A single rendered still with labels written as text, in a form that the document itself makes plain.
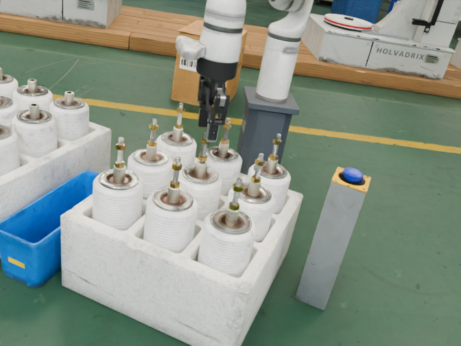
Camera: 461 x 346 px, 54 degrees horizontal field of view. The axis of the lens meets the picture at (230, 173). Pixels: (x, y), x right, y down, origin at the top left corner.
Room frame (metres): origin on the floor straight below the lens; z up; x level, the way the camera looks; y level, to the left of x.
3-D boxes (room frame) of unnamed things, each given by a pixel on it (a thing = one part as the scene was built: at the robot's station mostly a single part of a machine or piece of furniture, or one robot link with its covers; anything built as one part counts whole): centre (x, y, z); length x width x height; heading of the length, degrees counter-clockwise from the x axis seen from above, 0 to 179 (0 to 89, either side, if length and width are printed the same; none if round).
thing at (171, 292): (0.82, 0.06, 0.09); 0.39 x 0.39 x 0.18; 73
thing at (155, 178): (0.86, 0.17, 0.16); 0.10 x 0.10 x 0.18
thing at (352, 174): (0.81, -0.24, 0.32); 0.04 x 0.04 x 0.02
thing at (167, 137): (0.97, 0.14, 0.25); 0.08 x 0.08 x 0.01
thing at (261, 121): (1.26, -0.07, 0.15); 0.15 x 0.15 x 0.30; 8
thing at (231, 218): (0.68, -0.02, 0.26); 0.02 x 0.02 x 0.03
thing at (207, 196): (0.82, 0.06, 0.16); 0.10 x 0.10 x 0.18
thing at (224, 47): (0.82, 0.08, 0.53); 0.11 x 0.09 x 0.06; 111
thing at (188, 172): (0.82, 0.06, 0.25); 0.08 x 0.08 x 0.01
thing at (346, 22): (3.05, -0.56, 0.29); 0.30 x 0.30 x 0.06
